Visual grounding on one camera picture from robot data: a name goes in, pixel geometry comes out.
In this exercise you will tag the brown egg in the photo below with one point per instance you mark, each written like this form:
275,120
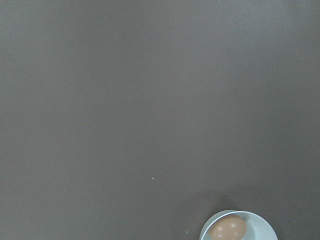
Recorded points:
229,227

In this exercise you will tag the white round bowl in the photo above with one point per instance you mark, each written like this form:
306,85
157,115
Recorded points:
257,227

